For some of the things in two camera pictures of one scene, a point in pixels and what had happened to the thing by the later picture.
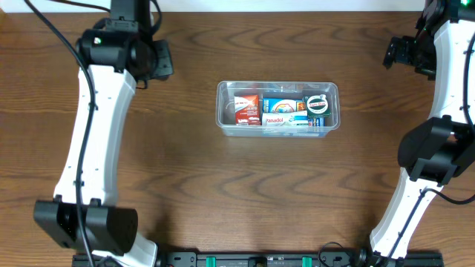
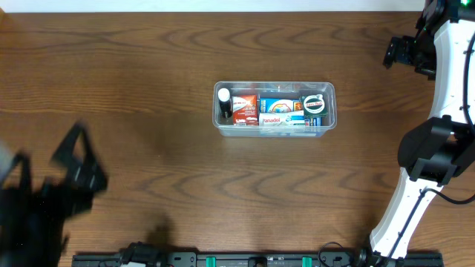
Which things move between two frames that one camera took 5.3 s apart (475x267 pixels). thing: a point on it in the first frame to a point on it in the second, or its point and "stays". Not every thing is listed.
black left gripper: [163, 59] to [59, 184]
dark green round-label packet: [318, 106] stays
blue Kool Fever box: [284, 104] stays
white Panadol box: [285, 119] stays
